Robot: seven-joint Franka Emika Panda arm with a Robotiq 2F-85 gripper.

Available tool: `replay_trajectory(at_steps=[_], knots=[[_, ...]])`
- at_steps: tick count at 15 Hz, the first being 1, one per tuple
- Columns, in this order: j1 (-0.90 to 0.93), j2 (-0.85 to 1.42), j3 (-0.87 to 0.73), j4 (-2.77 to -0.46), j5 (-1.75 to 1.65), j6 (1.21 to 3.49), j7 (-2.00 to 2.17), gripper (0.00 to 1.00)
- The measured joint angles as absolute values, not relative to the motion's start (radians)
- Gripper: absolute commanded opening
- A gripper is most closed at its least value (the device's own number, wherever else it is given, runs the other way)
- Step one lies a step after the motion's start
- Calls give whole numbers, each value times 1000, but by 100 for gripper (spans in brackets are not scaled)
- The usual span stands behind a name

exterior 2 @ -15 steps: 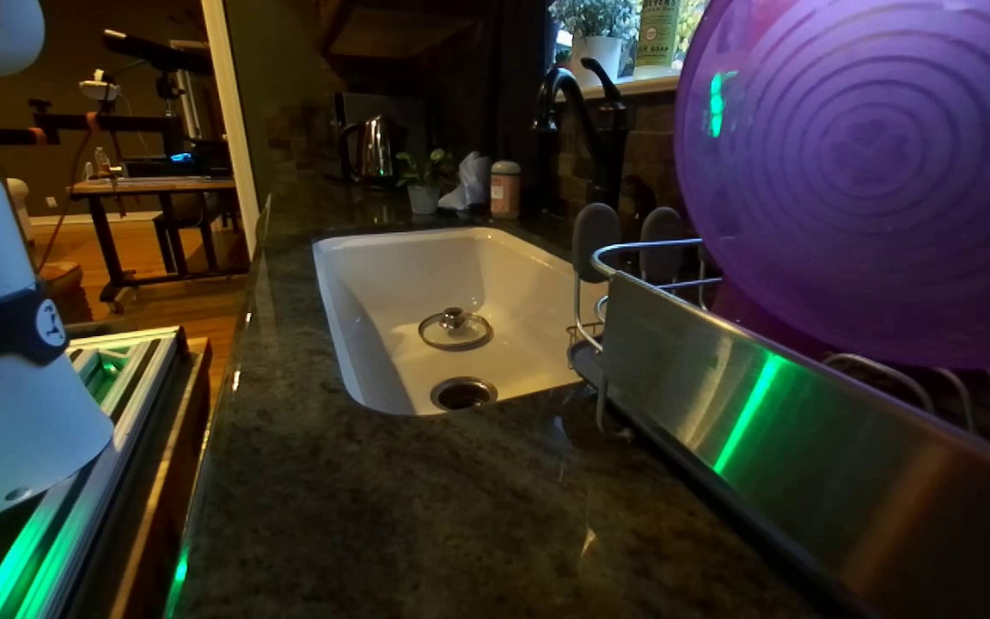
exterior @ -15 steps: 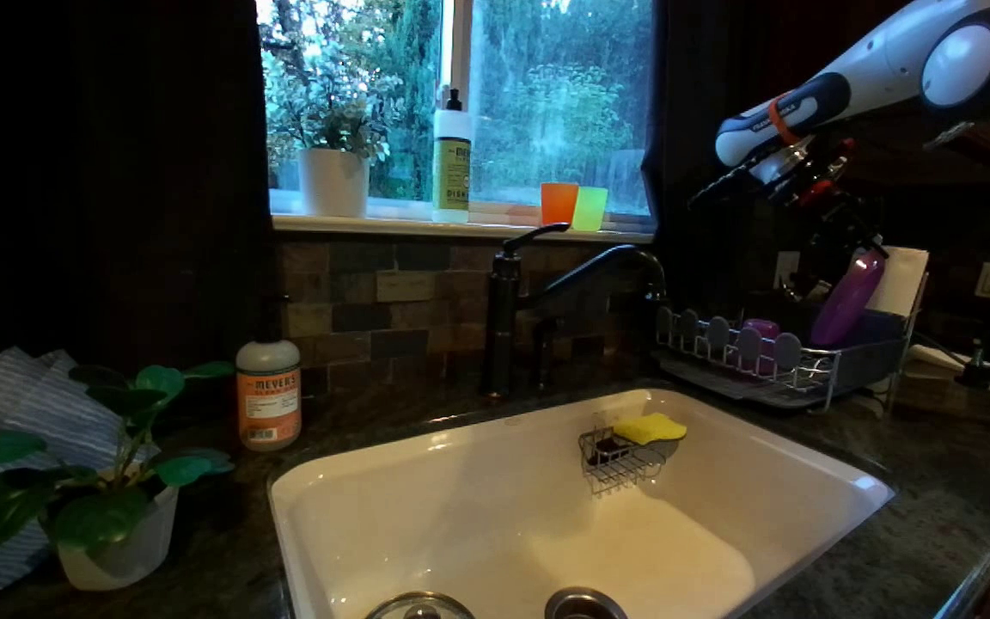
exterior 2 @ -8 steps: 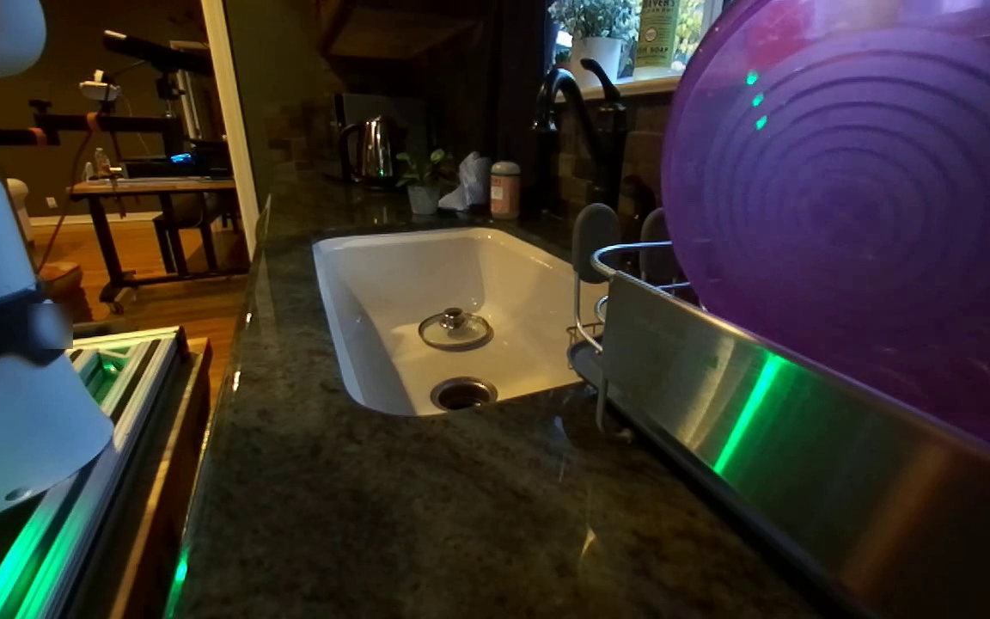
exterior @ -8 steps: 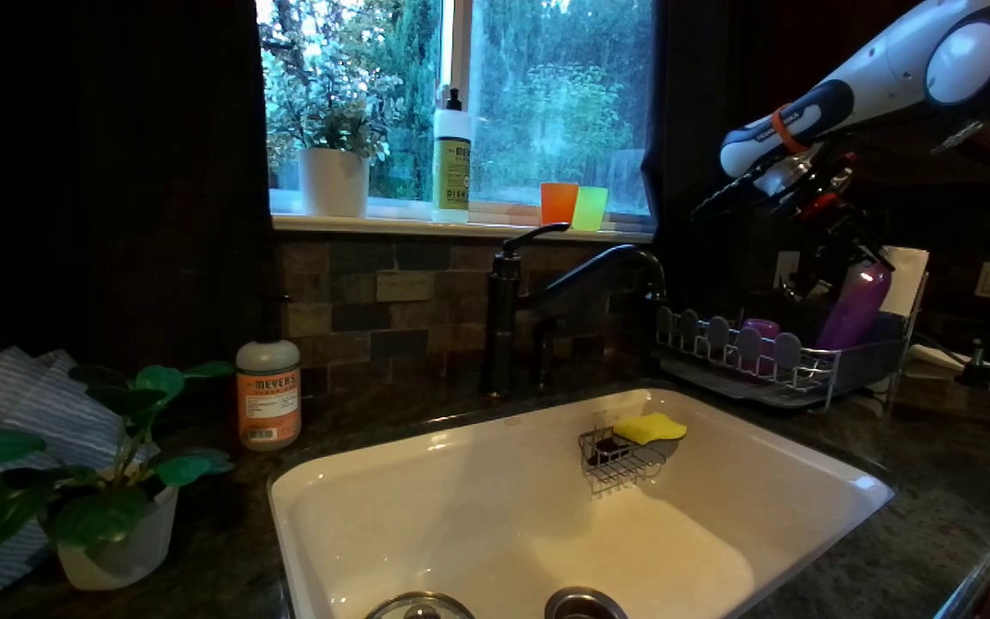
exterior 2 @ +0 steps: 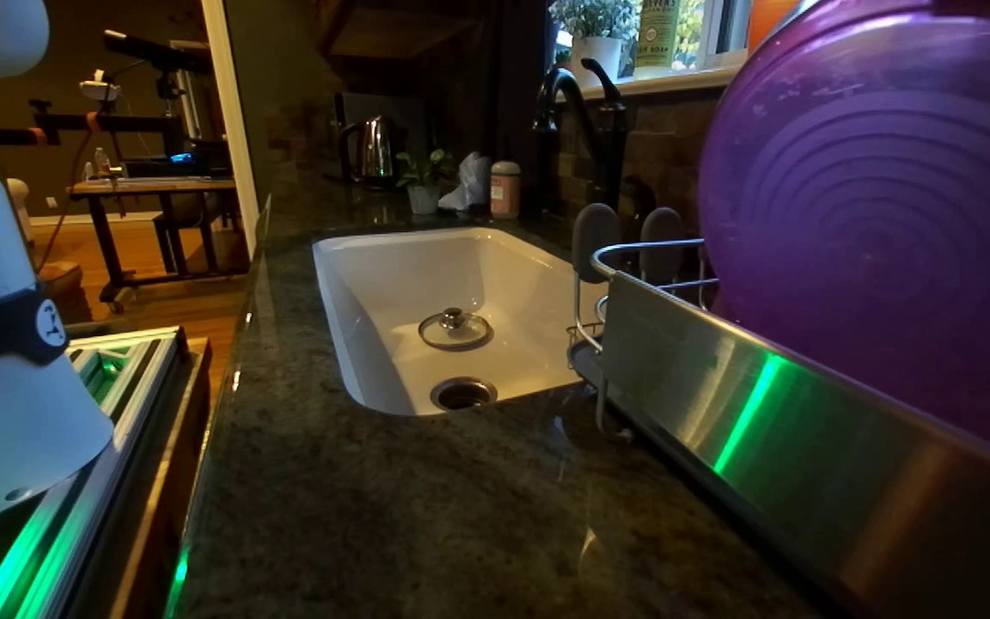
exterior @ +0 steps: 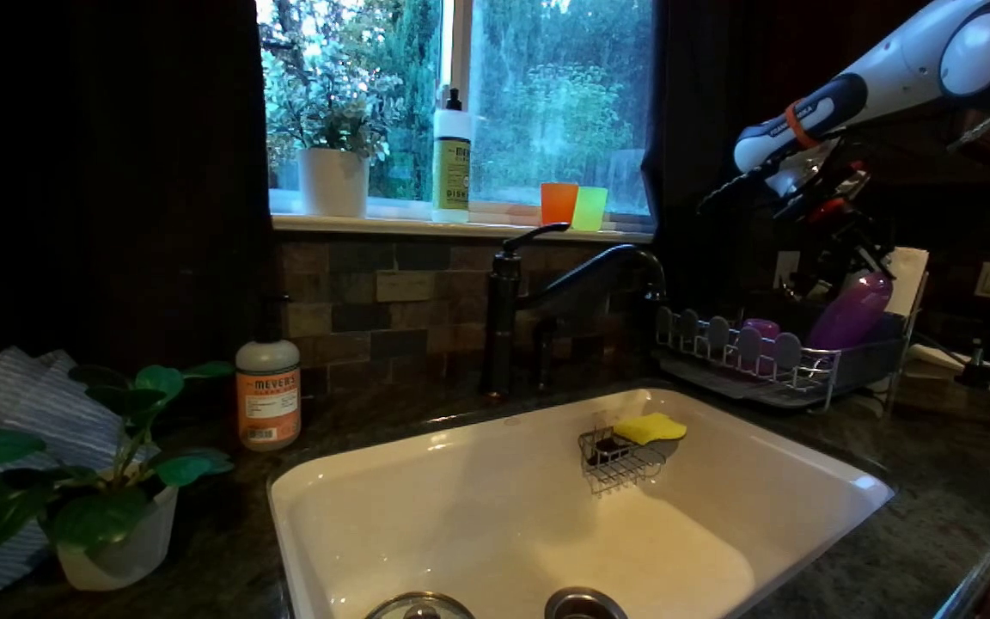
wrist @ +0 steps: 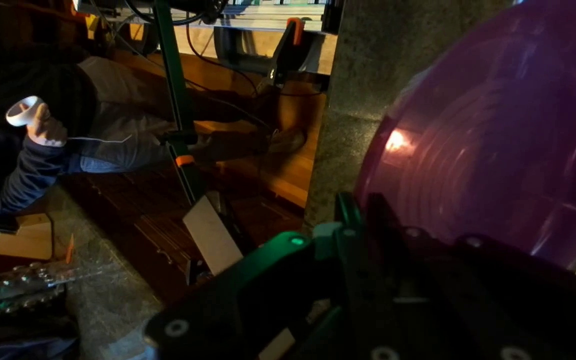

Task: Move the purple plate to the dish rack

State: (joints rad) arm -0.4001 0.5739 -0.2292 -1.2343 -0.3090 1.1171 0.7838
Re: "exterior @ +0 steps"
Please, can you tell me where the purple plastic plate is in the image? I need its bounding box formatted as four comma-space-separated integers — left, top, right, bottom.
806, 267, 898, 353

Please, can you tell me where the metal sink stopper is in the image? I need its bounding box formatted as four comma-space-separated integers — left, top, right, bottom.
361, 588, 479, 619

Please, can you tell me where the orange plastic cup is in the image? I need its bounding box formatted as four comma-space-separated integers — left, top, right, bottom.
540, 182, 581, 228

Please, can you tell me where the stainless steel dish rack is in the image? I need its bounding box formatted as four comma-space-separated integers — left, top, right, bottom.
650, 300, 912, 412

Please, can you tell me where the small dark counter object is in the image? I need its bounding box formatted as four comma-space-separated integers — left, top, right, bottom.
956, 337, 990, 390

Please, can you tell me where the green plant in white pot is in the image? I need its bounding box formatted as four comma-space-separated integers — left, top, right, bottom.
0, 359, 237, 596

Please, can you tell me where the purple plastic cup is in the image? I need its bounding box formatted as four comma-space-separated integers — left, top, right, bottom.
738, 315, 790, 359

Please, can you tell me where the metal sink drain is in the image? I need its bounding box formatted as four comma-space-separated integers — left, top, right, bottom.
542, 585, 634, 619

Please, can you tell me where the white paper towel roll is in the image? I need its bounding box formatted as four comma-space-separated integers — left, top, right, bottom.
879, 245, 936, 322

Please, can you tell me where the windowsill plant in white pot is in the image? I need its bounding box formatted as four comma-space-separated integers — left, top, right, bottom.
267, 95, 389, 219

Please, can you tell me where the white ceramic sink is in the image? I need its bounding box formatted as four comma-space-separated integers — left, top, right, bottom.
264, 385, 902, 619

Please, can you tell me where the white striped dish towel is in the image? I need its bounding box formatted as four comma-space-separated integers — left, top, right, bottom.
0, 344, 131, 596

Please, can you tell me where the black kitchen faucet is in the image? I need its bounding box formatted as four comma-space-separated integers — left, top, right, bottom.
481, 219, 670, 398

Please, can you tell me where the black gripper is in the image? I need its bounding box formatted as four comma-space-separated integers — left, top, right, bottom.
765, 147, 902, 303

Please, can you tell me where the tall green soap bottle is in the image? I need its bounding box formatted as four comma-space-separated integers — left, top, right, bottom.
433, 84, 473, 213

